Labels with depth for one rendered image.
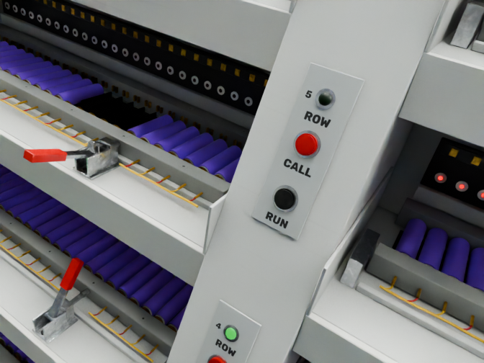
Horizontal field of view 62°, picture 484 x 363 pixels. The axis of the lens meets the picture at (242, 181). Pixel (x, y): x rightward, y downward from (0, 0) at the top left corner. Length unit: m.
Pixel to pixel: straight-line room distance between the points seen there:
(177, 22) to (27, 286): 0.38
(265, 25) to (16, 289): 0.43
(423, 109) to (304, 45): 0.09
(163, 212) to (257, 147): 0.12
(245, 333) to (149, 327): 0.18
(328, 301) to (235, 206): 0.10
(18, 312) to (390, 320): 0.41
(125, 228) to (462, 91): 0.30
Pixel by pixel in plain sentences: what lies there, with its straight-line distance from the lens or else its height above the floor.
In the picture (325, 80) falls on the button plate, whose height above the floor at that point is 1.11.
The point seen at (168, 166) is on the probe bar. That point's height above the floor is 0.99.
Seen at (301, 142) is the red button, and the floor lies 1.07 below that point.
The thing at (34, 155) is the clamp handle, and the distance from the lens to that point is 0.38.
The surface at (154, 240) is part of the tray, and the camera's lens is 0.38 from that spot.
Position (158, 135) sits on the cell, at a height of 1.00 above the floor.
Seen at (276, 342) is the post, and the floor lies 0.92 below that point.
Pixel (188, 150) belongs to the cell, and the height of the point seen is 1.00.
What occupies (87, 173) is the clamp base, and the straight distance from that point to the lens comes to 0.42.
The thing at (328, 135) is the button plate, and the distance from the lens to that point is 0.29.
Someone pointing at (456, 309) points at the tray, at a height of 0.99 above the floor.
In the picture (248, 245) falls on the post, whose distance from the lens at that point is 0.32.
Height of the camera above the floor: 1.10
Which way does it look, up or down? 14 degrees down
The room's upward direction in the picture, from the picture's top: 20 degrees clockwise
